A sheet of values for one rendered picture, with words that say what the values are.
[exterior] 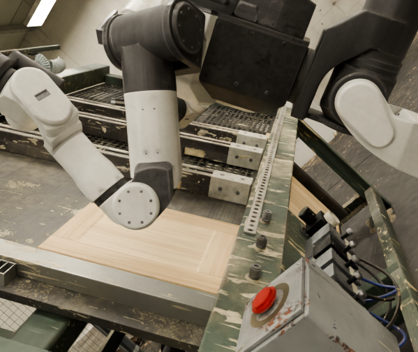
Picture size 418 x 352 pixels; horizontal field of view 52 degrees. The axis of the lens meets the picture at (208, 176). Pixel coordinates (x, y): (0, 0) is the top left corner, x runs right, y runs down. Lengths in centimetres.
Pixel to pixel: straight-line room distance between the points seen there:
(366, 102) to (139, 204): 46
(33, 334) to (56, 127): 38
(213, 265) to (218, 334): 25
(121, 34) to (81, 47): 652
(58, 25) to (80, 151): 671
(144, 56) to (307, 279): 42
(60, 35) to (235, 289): 678
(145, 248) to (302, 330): 58
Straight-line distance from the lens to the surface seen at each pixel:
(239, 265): 94
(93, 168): 73
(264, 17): 84
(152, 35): 70
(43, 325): 90
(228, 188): 131
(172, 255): 100
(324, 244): 101
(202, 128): 182
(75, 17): 726
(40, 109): 73
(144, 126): 70
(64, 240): 103
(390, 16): 89
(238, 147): 162
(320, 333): 50
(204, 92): 86
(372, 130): 88
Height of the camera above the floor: 113
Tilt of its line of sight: 4 degrees down
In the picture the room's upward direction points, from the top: 48 degrees counter-clockwise
